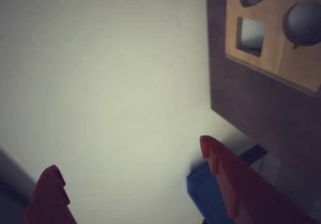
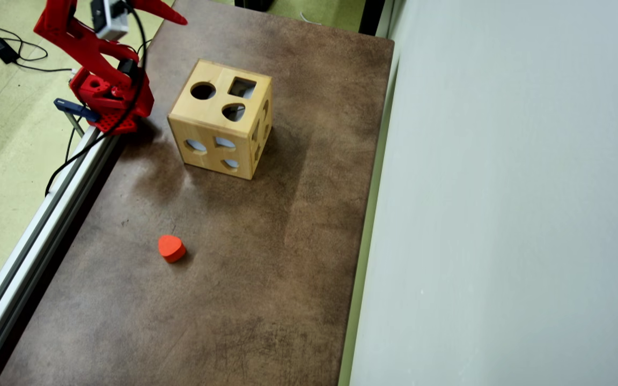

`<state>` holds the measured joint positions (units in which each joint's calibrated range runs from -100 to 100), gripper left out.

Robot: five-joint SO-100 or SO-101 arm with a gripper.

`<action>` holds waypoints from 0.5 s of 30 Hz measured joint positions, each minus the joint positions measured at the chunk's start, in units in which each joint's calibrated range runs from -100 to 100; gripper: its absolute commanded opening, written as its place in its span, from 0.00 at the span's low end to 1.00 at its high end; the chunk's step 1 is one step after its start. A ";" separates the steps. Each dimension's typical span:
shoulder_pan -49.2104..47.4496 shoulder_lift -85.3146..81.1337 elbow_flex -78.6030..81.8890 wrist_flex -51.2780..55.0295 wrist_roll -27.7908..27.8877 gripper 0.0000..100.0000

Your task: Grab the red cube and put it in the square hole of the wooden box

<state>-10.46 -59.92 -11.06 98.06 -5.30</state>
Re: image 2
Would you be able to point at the wooden shape sorter box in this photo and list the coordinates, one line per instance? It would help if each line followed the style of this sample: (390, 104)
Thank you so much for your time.
(185, 110)

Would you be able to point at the dark vertical post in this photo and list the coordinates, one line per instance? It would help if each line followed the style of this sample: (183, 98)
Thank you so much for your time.
(372, 16)

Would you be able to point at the orange rounded triangle block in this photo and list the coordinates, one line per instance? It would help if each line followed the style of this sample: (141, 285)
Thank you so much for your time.
(171, 246)

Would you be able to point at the blue clamp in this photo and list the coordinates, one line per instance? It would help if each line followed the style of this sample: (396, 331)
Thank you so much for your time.
(75, 109)

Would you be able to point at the black power adapter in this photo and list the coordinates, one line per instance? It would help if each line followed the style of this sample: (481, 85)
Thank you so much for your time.
(2, 49)

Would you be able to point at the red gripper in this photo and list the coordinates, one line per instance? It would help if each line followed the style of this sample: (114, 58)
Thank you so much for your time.
(154, 9)

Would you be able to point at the aluminium profile rail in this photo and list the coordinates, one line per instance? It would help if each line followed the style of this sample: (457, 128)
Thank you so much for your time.
(38, 236)

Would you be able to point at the black object base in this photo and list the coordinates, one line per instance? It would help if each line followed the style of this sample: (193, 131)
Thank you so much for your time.
(252, 4)

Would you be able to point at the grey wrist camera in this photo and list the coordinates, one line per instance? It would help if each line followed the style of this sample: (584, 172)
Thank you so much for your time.
(109, 21)

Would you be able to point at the red robot arm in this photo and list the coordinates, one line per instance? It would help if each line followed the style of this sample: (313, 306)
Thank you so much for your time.
(89, 51)

